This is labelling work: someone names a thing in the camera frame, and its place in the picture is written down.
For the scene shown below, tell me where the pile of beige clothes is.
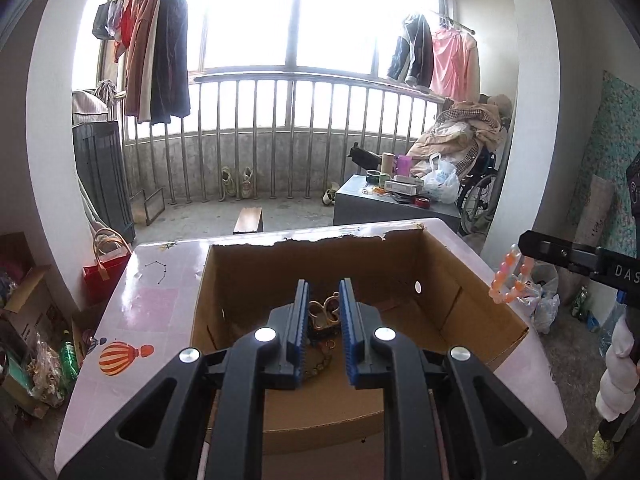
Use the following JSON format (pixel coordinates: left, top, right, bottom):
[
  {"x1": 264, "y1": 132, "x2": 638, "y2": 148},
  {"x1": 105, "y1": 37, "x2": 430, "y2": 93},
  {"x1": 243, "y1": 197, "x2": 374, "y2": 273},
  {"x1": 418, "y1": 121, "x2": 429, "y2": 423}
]
[{"x1": 405, "y1": 95, "x2": 513, "y2": 179}]

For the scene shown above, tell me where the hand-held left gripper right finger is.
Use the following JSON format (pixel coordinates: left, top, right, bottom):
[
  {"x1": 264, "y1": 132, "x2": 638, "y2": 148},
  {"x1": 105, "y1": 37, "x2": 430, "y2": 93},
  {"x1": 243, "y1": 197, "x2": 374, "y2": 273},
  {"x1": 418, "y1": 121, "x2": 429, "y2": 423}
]
[{"x1": 338, "y1": 277, "x2": 586, "y2": 480}]

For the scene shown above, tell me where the large cardboard box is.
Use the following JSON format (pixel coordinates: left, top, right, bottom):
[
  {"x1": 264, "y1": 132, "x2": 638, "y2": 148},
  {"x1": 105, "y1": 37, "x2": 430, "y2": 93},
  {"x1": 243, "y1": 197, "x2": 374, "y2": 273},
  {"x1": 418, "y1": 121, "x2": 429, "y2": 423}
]
[{"x1": 190, "y1": 221, "x2": 530, "y2": 456}]

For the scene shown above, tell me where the multicolour dark bead bracelet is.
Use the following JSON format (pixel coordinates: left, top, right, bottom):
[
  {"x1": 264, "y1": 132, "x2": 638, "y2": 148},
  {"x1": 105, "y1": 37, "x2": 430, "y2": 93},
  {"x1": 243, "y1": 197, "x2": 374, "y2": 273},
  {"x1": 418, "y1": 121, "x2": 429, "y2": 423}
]
[{"x1": 300, "y1": 341, "x2": 343, "y2": 379}]

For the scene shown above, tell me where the white red plastic bag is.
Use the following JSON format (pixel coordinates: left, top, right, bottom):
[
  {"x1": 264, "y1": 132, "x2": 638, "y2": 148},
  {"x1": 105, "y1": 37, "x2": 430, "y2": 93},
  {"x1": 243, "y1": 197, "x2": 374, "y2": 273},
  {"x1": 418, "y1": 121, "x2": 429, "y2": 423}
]
[{"x1": 522, "y1": 262, "x2": 561, "y2": 335}]

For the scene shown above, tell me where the person's right forearm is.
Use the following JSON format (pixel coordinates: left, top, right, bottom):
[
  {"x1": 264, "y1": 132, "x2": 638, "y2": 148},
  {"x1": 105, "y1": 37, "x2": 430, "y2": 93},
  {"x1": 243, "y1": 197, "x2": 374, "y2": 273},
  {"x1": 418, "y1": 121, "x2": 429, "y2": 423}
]
[{"x1": 596, "y1": 310, "x2": 640, "y2": 424}]

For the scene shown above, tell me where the orange bead bracelet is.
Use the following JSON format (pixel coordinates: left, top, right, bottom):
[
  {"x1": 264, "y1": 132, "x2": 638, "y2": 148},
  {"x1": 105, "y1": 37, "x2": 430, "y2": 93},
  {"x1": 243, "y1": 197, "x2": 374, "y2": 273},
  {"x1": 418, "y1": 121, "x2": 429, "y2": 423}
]
[{"x1": 489, "y1": 243, "x2": 535, "y2": 305}]

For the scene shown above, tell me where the grey cabinet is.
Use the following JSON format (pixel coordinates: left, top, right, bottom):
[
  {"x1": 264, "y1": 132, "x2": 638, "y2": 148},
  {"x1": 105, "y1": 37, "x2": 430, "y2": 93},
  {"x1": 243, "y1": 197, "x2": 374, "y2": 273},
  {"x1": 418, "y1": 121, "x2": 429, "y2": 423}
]
[{"x1": 72, "y1": 120, "x2": 137, "y2": 245}]

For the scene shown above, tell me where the pink balloon print tablecloth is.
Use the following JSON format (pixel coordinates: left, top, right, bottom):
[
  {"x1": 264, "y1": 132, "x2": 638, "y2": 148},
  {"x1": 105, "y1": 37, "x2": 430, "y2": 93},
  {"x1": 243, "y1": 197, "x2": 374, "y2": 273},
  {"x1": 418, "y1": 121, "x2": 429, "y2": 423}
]
[{"x1": 54, "y1": 217, "x2": 568, "y2": 480}]

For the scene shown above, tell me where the black device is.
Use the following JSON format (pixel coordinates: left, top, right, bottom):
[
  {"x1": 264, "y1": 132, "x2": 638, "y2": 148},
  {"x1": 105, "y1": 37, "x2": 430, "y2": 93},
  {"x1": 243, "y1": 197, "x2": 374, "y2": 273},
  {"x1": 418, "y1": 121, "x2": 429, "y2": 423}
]
[{"x1": 348, "y1": 142, "x2": 382, "y2": 171}]

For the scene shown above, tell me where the long dark hanging jacket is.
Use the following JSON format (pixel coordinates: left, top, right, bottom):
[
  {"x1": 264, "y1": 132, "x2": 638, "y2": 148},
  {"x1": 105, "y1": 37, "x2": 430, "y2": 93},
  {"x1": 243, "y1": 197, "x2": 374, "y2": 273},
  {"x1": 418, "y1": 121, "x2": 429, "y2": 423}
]
[{"x1": 150, "y1": 0, "x2": 192, "y2": 125}]

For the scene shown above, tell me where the pink hanging shirt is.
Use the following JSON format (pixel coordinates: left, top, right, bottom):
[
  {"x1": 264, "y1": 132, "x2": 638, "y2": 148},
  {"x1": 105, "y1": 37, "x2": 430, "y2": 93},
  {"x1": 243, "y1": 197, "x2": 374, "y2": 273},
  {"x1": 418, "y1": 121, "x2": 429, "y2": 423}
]
[{"x1": 430, "y1": 27, "x2": 481, "y2": 104}]

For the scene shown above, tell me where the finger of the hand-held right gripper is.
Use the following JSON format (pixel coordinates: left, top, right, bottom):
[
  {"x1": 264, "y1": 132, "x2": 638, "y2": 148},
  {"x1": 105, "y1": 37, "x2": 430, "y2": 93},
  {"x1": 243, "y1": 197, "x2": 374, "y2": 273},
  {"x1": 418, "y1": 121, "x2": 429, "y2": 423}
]
[{"x1": 518, "y1": 230, "x2": 599, "y2": 275}]

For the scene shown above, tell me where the clear bag of scraps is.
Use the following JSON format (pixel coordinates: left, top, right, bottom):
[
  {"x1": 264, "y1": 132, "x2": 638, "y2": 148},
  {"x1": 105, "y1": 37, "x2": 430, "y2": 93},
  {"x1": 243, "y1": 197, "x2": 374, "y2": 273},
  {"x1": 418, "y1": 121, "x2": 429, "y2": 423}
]
[{"x1": 30, "y1": 332, "x2": 69, "y2": 406}]

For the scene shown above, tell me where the white flat carton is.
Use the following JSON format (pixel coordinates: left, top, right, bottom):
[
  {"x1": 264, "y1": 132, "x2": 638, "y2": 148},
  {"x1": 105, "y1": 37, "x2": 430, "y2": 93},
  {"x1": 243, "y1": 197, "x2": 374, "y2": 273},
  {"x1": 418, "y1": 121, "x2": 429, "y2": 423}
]
[{"x1": 385, "y1": 176, "x2": 426, "y2": 196}]

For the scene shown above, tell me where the white blue plastic bag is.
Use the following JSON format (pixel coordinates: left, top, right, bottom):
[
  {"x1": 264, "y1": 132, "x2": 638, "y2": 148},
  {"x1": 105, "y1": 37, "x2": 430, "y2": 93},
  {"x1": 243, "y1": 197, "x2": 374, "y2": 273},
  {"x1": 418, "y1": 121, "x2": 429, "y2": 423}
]
[{"x1": 423, "y1": 152, "x2": 460, "y2": 205}]

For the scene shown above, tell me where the floor cardboard box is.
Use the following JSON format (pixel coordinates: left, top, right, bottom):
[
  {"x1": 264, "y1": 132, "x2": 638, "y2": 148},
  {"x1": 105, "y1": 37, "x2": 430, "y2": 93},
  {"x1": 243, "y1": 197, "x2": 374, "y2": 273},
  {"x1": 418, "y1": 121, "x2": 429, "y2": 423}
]
[{"x1": 0, "y1": 232, "x2": 52, "y2": 312}]

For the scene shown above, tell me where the tan hanging garment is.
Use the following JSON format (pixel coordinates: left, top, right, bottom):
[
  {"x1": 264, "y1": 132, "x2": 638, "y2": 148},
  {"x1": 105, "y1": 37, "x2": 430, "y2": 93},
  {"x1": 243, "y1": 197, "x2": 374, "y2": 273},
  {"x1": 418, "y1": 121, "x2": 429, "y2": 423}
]
[{"x1": 125, "y1": 0, "x2": 161, "y2": 121}]

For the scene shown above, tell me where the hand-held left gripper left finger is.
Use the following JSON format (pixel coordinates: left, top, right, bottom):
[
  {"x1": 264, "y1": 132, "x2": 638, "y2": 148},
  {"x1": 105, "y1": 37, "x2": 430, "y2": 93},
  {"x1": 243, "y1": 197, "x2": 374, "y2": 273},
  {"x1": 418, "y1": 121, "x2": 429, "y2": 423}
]
[{"x1": 59, "y1": 279, "x2": 311, "y2": 480}]

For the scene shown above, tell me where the metal balcony railing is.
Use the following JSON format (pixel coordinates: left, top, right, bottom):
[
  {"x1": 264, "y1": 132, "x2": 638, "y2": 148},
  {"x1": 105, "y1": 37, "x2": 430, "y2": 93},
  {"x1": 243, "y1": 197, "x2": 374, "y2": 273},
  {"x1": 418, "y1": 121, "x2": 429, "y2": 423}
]
[{"x1": 122, "y1": 72, "x2": 451, "y2": 206}]

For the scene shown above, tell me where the green plastic bottle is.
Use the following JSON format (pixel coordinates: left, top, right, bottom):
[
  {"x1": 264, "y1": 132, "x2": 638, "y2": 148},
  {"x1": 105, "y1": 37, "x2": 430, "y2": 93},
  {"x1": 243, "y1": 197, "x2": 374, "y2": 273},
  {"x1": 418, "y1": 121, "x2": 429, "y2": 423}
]
[{"x1": 60, "y1": 342, "x2": 80, "y2": 381}]

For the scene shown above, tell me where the red hanging garment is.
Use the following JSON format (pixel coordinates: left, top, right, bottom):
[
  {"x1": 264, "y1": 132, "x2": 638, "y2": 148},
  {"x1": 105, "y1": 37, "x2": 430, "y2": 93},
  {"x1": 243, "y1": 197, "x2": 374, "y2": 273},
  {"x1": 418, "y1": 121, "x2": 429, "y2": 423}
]
[{"x1": 114, "y1": 0, "x2": 136, "y2": 61}]

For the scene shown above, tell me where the wheelchair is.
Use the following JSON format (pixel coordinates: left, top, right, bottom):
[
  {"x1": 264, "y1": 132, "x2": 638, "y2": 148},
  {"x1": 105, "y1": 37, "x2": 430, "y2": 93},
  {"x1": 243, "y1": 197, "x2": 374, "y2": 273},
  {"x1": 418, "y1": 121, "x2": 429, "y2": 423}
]
[{"x1": 457, "y1": 120, "x2": 511, "y2": 236}]

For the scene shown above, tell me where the red tote bag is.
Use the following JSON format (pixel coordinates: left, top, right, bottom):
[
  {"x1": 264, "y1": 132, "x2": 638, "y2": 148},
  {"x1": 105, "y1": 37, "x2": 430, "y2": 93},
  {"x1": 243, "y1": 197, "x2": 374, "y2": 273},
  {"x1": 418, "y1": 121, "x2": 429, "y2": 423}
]
[{"x1": 82, "y1": 227, "x2": 134, "y2": 305}]

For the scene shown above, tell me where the small wooden stool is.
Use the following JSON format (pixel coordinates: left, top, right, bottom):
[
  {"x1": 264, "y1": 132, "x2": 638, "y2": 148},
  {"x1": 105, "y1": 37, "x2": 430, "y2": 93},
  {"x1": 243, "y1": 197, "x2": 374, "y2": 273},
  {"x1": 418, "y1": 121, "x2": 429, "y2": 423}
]
[{"x1": 232, "y1": 206, "x2": 265, "y2": 235}]

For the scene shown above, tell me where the grey hanging garment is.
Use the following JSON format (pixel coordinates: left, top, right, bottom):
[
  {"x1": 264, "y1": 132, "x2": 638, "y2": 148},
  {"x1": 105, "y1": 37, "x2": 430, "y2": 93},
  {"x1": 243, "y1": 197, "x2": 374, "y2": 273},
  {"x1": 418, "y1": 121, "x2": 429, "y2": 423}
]
[{"x1": 92, "y1": 0, "x2": 124, "y2": 41}]

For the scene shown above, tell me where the folded bedding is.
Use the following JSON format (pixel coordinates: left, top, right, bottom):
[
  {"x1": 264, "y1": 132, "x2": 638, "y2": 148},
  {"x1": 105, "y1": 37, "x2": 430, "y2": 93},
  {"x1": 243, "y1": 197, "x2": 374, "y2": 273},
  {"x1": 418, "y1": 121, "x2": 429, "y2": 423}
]
[{"x1": 71, "y1": 89, "x2": 111, "y2": 124}]

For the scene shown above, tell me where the floral patterned panel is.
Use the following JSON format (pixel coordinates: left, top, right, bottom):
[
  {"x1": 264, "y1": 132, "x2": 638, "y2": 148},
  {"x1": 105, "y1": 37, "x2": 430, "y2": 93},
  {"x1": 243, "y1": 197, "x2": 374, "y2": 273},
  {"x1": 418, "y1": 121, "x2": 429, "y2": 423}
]
[{"x1": 567, "y1": 71, "x2": 640, "y2": 251}]

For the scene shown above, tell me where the grey side table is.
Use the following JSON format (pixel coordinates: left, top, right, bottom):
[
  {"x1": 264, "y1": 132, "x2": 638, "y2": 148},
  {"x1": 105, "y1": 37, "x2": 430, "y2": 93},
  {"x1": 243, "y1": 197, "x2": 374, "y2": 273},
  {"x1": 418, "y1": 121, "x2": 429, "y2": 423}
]
[{"x1": 333, "y1": 174, "x2": 462, "y2": 234}]

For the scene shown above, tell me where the short dark hanging jacket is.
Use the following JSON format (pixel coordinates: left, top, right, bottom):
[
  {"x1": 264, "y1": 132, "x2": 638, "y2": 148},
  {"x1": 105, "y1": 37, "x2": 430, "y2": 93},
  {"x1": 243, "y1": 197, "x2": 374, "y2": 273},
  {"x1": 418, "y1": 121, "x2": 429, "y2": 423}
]
[{"x1": 387, "y1": 12, "x2": 435, "y2": 89}]

